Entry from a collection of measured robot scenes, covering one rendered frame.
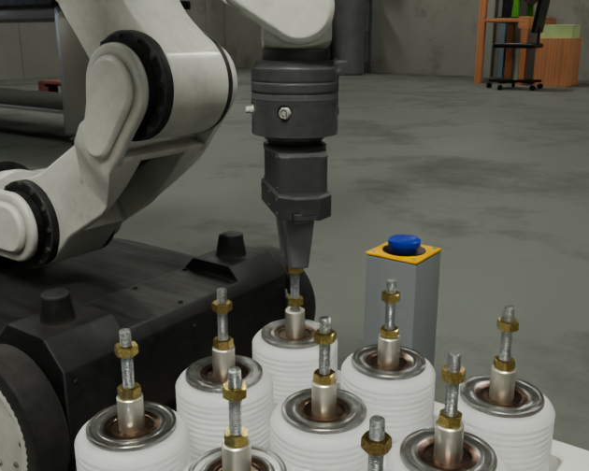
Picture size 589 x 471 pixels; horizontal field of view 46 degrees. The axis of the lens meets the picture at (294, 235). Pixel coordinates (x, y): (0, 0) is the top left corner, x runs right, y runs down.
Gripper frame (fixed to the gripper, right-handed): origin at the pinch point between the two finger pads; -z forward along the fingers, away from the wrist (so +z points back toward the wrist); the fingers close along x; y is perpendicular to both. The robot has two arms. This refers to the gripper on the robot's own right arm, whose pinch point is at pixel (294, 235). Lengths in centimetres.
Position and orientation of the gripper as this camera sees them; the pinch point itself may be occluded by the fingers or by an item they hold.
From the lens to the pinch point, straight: 74.8
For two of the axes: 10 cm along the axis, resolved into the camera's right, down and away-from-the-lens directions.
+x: -2.3, -2.7, 9.3
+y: -9.7, 0.6, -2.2
